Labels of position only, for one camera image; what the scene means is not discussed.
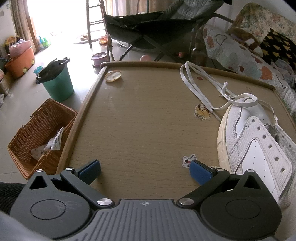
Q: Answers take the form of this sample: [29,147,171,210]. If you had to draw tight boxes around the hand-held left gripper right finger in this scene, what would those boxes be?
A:
[177,159,265,207]

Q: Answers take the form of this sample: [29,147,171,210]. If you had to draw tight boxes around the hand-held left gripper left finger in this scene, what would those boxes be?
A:
[24,160,115,207]

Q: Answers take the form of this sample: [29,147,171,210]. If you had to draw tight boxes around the white sneaker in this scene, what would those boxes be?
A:
[217,93,293,208]

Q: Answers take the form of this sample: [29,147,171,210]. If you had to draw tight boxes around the white shoelace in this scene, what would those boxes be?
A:
[180,61,279,127]

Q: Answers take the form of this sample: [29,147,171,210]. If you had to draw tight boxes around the crumpled paper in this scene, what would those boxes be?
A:
[31,127,65,160]

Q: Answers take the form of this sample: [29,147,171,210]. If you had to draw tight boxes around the yellow cartoon sticker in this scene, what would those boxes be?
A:
[194,104,211,121]

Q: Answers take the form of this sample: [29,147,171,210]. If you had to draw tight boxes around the wicker basket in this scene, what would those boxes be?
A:
[8,98,78,180]

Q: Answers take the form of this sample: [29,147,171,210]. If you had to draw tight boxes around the person's dark ribbed clothing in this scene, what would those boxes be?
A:
[0,182,26,214]

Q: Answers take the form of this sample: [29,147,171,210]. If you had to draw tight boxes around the green trash bin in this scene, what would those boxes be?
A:
[42,67,74,102]

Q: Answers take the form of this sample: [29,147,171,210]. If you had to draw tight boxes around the round tan disc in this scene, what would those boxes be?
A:
[105,70,122,82]

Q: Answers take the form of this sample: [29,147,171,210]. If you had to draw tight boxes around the black trash bag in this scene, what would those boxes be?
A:
[36,56,70,84]

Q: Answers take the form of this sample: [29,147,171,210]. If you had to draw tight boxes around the pink lidded container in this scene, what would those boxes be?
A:
[92,53,107,67]

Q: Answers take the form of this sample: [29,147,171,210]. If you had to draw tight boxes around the brown glass jar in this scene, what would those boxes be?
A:
[192,42,207,66]

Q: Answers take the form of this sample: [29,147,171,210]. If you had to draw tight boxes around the patchwork quilt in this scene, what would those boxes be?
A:
[203,24,296,112]

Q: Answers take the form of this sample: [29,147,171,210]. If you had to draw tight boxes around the orange plastic tub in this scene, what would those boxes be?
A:
[5,47,36,79]

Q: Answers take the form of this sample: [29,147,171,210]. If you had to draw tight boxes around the pale lilac cloth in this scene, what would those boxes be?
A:
[276,59,296,88]

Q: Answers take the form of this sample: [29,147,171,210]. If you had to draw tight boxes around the green plastic toy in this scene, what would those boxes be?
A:
[38,35,52,48]

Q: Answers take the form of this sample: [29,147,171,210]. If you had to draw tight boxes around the pink plastic basket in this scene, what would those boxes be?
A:
[9,40,31,58]

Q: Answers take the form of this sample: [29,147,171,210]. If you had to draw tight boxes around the wooden stool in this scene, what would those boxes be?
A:
[86,0,109,48]

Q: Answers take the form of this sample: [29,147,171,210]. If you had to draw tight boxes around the black folding chair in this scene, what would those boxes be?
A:
[103,0,234,62]

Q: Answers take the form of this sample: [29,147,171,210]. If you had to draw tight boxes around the black gold tree pillow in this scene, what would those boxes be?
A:
[260,28,296,67]

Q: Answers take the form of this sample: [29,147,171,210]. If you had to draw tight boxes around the yellow artificial flowers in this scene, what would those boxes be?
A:
[4,35,20,47]

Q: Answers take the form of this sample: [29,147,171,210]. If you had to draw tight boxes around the beige curtain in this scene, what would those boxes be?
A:
[10,0,37,54]

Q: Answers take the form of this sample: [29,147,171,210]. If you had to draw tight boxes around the floral sofa cover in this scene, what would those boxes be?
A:
[228,2,296,47]

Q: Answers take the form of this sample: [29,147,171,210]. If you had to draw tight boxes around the turned wooden post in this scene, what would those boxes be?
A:
[107,35,114,62]

